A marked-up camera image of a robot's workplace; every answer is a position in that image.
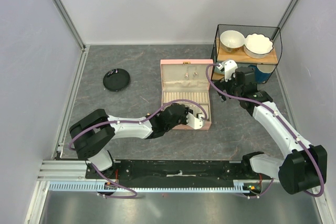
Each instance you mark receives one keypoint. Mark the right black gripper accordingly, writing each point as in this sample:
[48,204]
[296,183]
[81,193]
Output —
[222,85]

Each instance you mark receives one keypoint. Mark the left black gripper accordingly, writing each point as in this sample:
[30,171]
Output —
[187,110]

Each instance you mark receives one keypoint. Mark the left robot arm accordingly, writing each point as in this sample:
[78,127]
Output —
[91,134]

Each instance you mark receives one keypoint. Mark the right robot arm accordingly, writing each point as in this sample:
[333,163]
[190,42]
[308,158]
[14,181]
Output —
[303,166]

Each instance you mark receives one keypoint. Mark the pink jewelry box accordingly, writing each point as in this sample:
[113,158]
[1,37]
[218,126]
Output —
[192,92]

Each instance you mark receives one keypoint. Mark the jewelry on black plate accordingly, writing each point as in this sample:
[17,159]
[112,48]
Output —
[114,71]

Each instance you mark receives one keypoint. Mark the right hanging earring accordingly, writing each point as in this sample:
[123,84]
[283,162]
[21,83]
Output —
[195,73]

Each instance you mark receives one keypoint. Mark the dark blue mug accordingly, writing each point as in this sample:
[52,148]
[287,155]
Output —
[262,72]

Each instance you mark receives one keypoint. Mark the white round bowl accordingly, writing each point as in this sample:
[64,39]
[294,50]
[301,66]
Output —
[231,40]

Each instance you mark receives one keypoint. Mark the white scalloped bowl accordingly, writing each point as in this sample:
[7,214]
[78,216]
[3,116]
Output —
[258,46]

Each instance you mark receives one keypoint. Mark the black round plate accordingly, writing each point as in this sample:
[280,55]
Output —
[116,82]

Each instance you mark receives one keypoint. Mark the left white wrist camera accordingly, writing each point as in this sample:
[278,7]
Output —
[200,121]

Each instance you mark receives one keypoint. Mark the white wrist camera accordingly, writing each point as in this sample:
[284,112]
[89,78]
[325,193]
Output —
[228,68]
[200,121]

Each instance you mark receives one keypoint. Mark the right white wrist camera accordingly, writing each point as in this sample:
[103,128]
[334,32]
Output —
[228,68]

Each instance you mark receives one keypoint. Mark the black wire shelf rack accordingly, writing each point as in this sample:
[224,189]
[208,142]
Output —
[242,60]

